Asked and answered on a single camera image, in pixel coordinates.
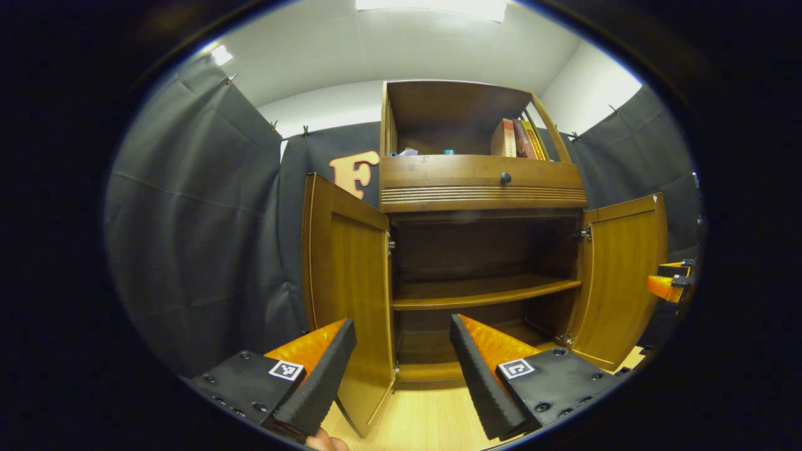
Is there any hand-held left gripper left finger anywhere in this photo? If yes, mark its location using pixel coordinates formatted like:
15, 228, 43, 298
187, 316, 358, 442

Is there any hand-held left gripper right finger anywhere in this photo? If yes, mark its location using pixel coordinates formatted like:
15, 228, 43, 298
449, 313, 627, 441

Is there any wooden shoe cabinet door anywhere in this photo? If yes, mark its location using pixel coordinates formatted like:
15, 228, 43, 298
567, 193, 669, 371
302, 173, 397, 438

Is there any wooden double-door shoe cabinet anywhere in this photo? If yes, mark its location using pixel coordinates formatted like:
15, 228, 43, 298
302, 80, 669, 438

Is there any wooden cabinet shelf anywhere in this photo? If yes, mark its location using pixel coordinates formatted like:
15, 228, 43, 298
392, 274, 582, 311

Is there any wooden cabinet drawer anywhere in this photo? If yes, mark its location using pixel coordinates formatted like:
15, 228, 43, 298
379, 155, 588, 214

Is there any yellow book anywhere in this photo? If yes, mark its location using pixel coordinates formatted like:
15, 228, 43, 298
521, 119, 547, 161

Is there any dark red book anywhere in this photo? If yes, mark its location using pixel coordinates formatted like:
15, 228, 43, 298
513, 119, 538, 160

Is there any orange book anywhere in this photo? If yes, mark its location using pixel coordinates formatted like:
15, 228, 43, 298
490, 118, 518, 158

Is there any large ceiling light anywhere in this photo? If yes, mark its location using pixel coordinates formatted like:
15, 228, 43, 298
355, 0, 508, 23

